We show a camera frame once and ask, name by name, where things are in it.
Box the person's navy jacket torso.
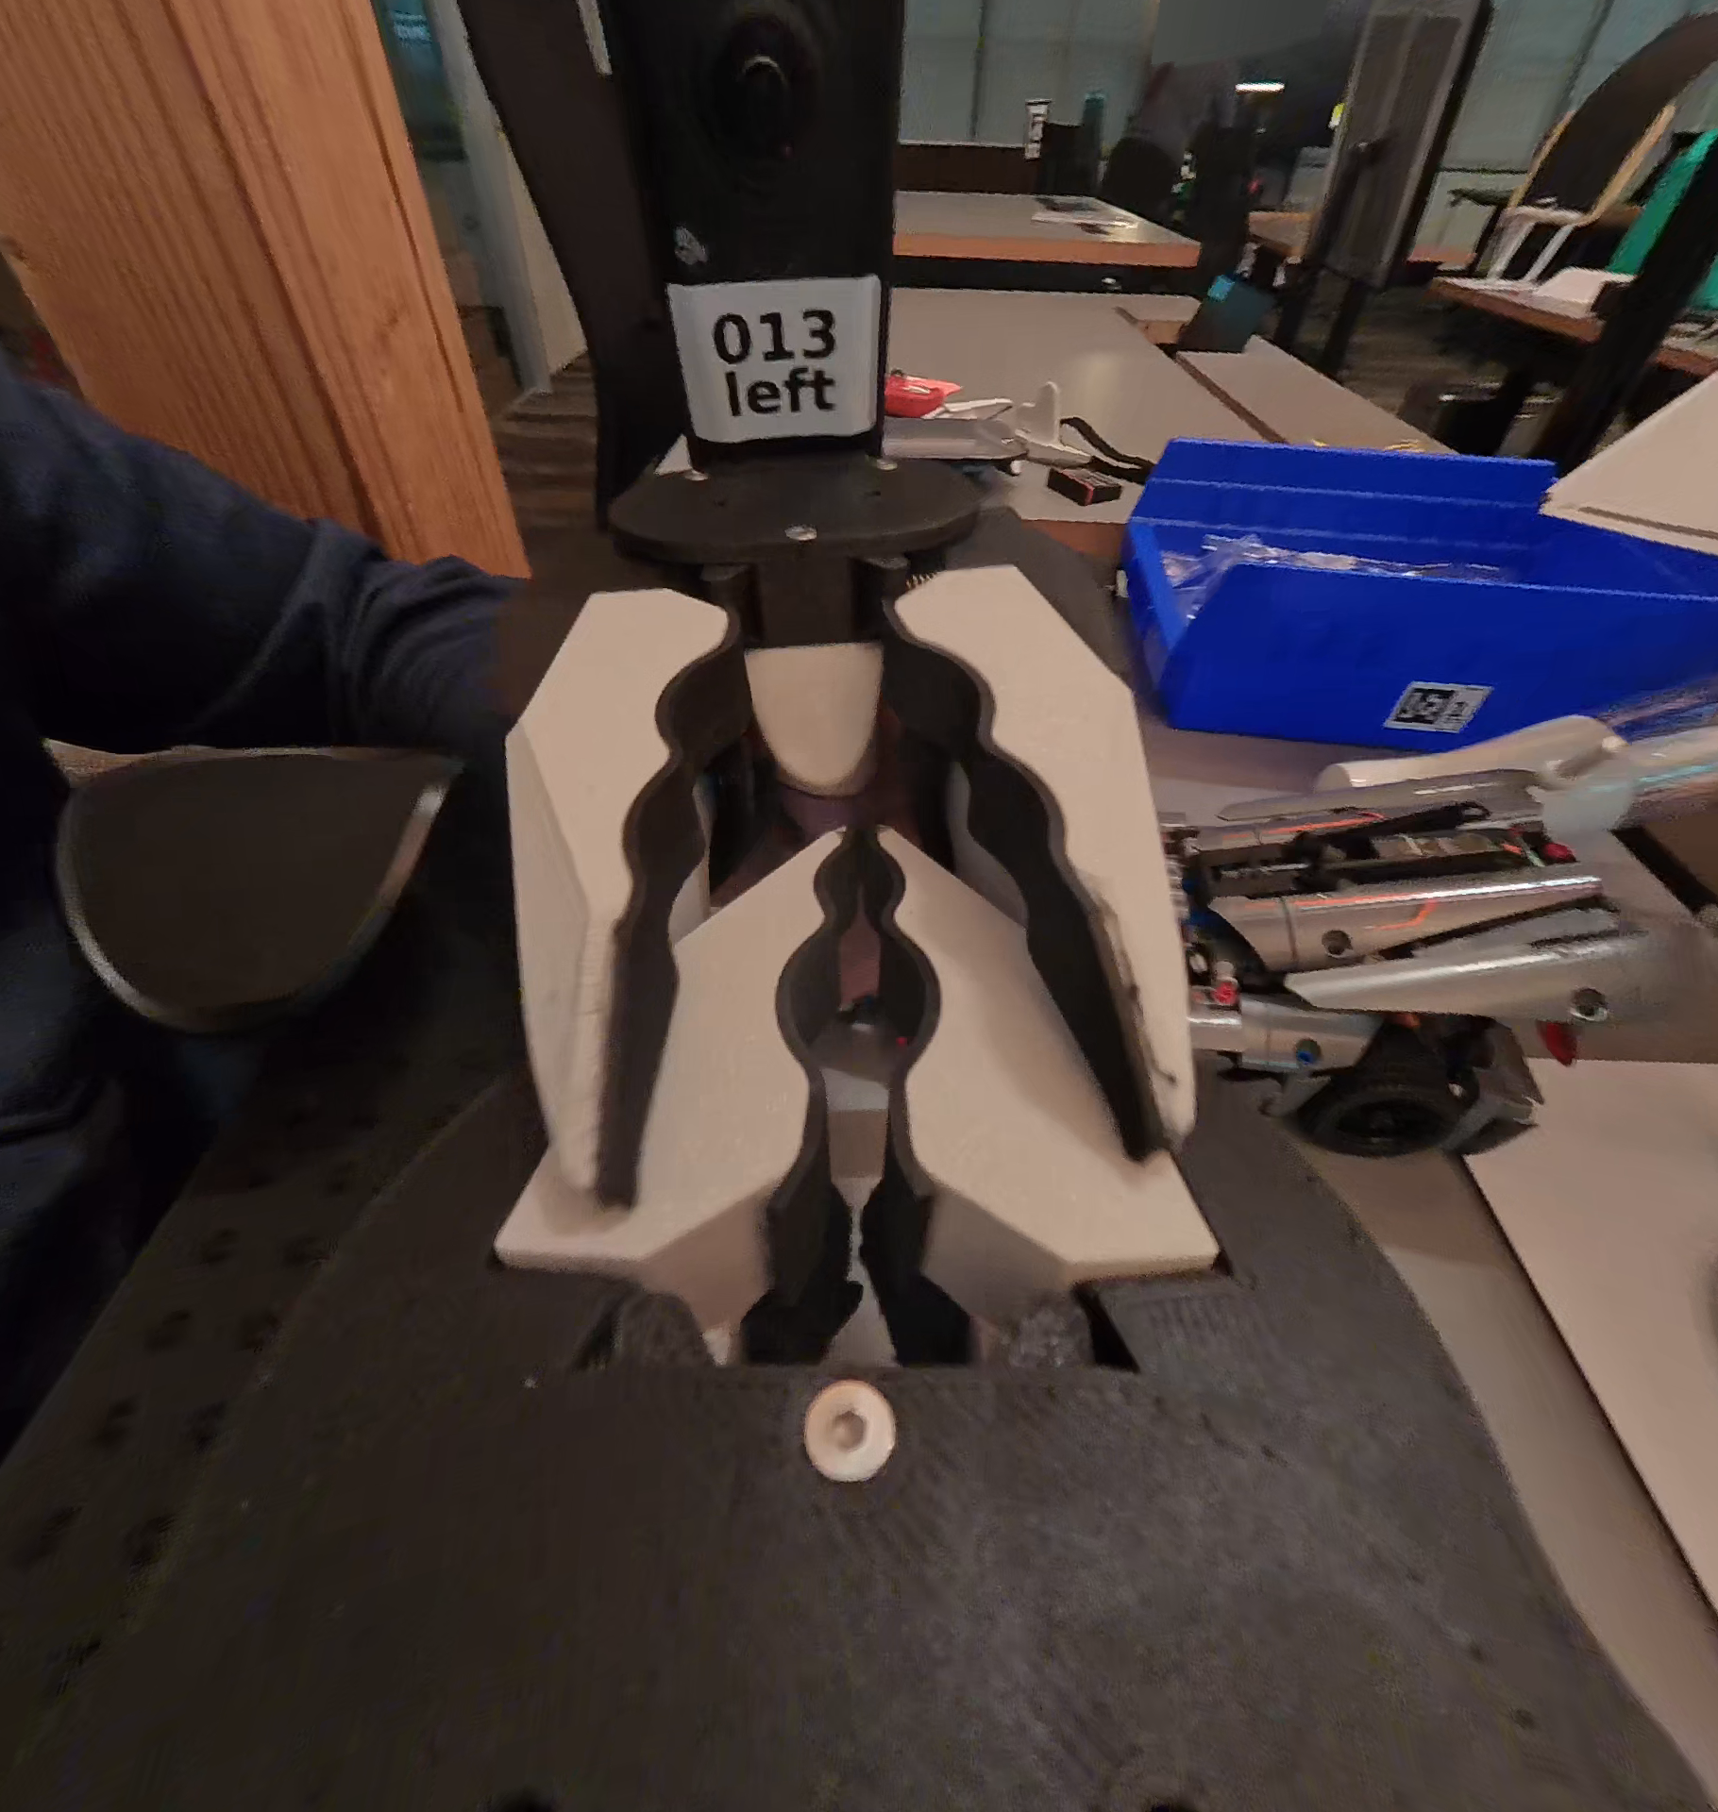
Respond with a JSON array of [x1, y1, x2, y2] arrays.
[[0, 751, 237, 1178]]

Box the blue storage bin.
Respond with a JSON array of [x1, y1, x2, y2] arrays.
[[1120, 440, 1718, 743]]

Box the white toy airplane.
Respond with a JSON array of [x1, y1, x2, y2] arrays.
[[930, 383, 1130, 476]]

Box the white book stand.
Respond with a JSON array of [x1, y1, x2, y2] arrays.
[[1461, 1055, 1718, 1722]]

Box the clear plastic bags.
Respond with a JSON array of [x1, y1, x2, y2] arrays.
[[1164, 527, 1526, 590]]

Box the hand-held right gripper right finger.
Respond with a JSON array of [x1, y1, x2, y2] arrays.
[[859, 834, 1225, 1368]]

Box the black chair armrest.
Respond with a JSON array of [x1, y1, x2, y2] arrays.
[[55, 749, 465, 1036]]

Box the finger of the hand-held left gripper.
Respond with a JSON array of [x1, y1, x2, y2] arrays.
[[505, 588, 748, 1210], [885, 565, 1201, 1164]]

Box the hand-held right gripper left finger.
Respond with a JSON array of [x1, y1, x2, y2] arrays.
[[495, 834, 863, 1368]]

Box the tall grey cabinet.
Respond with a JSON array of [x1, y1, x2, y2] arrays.
[[1314, 0, 1494, 286]]

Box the wooden background desk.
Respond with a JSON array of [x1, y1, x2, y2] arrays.
[[894, 191, 1201, 296]]

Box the black perforated mat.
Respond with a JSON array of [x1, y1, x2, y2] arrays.
[[0, 1020, 550, 1546]]

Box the person's left forearm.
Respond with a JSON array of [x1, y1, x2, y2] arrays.
[[0, 312, 538, 796]]

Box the grey lego car model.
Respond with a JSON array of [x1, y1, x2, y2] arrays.
[[1164, 715, 1718, 1160]]

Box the wooden pillar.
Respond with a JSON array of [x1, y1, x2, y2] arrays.
[[0, 0, 528, 577]]

